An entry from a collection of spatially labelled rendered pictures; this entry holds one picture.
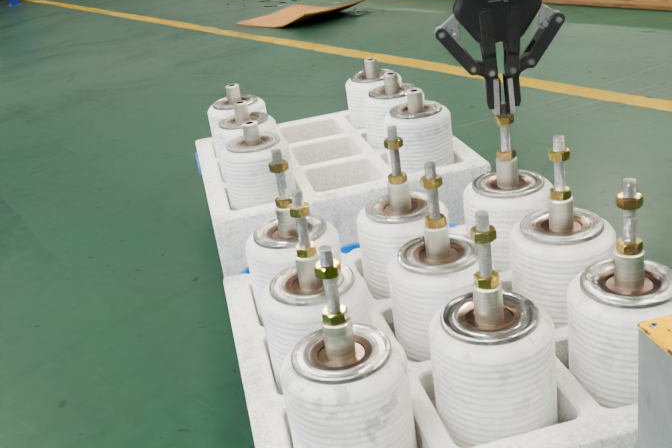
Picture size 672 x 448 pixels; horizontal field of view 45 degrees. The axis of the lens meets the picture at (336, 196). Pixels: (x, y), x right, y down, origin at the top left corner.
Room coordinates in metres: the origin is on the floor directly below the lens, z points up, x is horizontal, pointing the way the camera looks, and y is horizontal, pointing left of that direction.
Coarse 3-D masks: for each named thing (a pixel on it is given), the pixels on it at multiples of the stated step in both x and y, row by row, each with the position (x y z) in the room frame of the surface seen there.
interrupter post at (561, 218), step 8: (552, 200) 0.66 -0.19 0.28; (568, 200) 0.66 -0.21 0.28; (552, 208) 0.66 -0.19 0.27; (560, 208) 0.66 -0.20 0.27; (568, 208) 0.66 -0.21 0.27; (552, 216) 0.66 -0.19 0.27; (560, 216) 0.66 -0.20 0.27; (568, 216) 0.66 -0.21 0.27; (552, 224) 0.66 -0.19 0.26; (560, 224) 0.66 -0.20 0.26; (568, 224) 0.66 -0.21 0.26
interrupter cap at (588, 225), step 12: (528, 216) 0.69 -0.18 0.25; (540, 216) 0.69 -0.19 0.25; (576, 216) 0.68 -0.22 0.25; (588, 216) 0.68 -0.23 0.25; (528, 228) 0.67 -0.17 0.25; (540, 228) 0.67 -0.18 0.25; (576, 228) 0.66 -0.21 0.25; (588, 228) 0.65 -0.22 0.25; (600, 228) 0.64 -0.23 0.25; (540, 240) 0.64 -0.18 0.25; (552, 240) 0.64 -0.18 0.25; (564, 240) 0.63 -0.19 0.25; (576, 240) 0.63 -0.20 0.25; (588, 240) 0.63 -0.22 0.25
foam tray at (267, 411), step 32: (352, 256) 0.81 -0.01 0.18; (224, 288) 0.79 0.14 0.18; (256, 320) 0.70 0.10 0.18; (384, 320) 0.67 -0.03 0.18; (256, 352) 0.64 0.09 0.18; (256, 384) 0.59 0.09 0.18; (416, 384) 0.56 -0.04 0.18; (576, 384) 0.53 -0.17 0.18; (256, 416) 0.55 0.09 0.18; (416, 416) 0.52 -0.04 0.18; (576, 416) 0.50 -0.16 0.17; (608, 416) 0.48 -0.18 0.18
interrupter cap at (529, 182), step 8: (480, 176) 0.81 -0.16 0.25; (488, 176) 0.81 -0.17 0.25; (496, 176) 0.81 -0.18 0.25; (520, 176) 0.80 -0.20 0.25; (528, 176) 0.79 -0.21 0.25; (536, 176) 0.79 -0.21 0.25; (472, 184) 0.79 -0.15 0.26; (480, 184) 0.79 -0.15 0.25; (488, 184) 0.79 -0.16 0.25; (496, 184) 0.79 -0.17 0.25; (520, 184) 0.78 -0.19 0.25; (528, 184) 0.77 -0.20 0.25; (536, 184) 0.77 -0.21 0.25; (544, 184) 0.77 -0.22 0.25; (480, 192) 0.77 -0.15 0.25; (488, 192) 0.76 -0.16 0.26; (496, 192) 0.76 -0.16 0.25; (504, 192) 0.76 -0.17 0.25; (512, 192) 0.76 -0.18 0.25; (520, 192) 0.75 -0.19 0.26; (528, 192) 0.75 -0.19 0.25
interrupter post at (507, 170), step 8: (496, 160) 0.78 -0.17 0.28; (504, 160) 0.78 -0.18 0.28; (512, 160) 0.78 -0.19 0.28; (496, 168) 0.78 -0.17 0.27; (504, 168) 0.77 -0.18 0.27; (512, 168) 0.77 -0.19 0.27; (504, 176) 0.77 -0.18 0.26; (512, 176) 0.77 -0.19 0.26; (504, 184) 0.77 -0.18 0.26; (512, 184) 0.77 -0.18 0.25
